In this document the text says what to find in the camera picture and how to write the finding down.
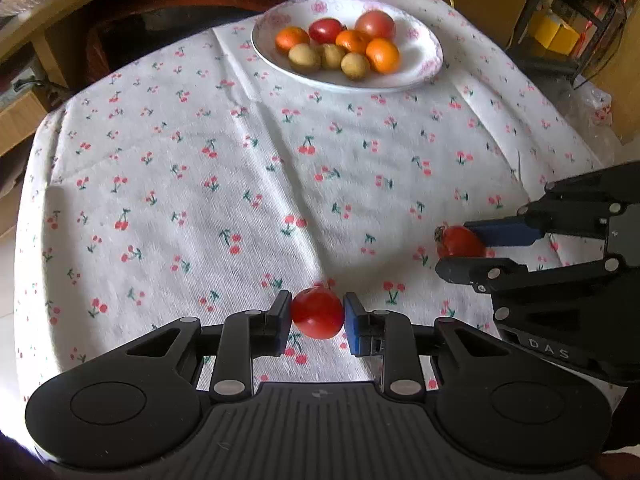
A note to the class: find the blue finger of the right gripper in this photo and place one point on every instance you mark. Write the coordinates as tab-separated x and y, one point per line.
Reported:
505	232

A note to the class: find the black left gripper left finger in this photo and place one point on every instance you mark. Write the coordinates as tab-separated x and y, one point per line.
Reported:
240	339

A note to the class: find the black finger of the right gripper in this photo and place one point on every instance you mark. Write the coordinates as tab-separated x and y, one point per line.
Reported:
487	275

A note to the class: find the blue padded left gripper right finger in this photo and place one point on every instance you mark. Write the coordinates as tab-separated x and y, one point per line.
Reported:
388	335

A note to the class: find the red cherry tomato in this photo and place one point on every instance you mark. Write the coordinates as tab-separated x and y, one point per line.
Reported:
325	30
458	241
317	313

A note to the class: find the tan longan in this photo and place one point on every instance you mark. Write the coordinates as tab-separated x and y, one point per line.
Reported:
355	66
304	59
331	56

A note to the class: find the large red tomato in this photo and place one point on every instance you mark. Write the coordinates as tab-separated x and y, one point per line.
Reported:
376	24

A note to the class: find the small mandarin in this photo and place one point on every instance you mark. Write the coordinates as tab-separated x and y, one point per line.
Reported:
353	41

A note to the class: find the tan longan front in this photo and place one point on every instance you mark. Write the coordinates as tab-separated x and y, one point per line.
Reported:
304	59

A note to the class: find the orange mandarin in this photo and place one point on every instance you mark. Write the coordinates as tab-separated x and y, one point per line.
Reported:
289	37

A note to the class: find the cherry print tablecloth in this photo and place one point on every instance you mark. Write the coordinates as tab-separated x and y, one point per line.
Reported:
200	181

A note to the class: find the yellow box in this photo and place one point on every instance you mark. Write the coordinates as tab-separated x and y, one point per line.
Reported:
555	35

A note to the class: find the white floral plate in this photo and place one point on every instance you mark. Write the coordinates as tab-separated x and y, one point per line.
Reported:
420	50

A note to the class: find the black metal rack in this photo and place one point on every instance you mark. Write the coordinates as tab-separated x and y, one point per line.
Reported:
599	23

